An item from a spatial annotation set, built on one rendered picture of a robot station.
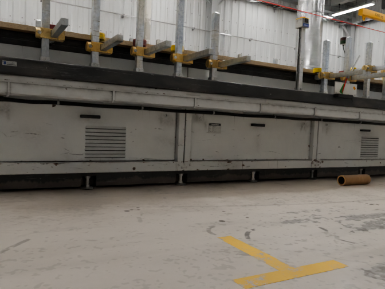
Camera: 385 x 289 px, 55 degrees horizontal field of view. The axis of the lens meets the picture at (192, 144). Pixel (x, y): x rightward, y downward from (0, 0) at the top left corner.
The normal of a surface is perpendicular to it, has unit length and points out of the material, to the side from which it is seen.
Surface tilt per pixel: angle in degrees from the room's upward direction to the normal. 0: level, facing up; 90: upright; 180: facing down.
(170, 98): 90
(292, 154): 90
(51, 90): 90
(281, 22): 90
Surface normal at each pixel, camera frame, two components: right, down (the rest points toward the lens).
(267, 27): 0.48, 0.07
